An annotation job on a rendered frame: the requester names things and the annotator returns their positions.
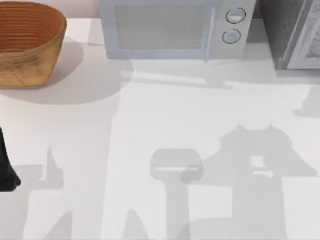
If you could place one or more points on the round microwave knob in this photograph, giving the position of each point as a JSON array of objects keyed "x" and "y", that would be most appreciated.
[
  {"x": 231, "y": 36},
  {"x": 235, "y": 15}
]

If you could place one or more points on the pale microwave oven door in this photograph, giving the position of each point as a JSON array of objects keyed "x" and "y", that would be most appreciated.
[{"x": 160, "y": 53}]

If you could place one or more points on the brown wicker basket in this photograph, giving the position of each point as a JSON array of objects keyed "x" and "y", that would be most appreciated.
[{"x": 30, "y": 62}]

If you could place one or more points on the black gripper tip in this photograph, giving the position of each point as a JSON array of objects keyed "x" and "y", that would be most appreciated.
[{"x": 6, "y": 172}]

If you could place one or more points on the pale microwave oven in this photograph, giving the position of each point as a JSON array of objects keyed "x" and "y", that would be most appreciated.
[{"x": 232, "y": 53}]

